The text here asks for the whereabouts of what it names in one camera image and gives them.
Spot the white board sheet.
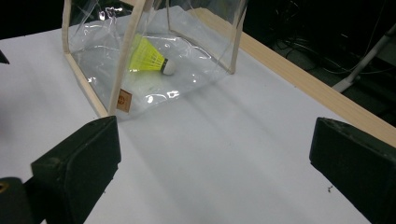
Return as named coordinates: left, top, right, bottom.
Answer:
left=0, top=5, right=372, bottom=224

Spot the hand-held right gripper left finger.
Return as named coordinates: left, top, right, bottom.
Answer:
left=30, top=115, right=122, bottom=224

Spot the bundle of floor cables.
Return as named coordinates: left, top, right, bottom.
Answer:
left=270, top=18, right=379, bottom=77

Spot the clear plastic bag beige trim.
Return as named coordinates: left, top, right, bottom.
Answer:
left=61, top=0, right=248, bottom=121

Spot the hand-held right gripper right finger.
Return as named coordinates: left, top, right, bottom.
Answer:
left=308, top=117, right=396, bottom=224

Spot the yellow shuttlecock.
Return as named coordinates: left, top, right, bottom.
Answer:
left=128, top=33, right=177, bottom=77

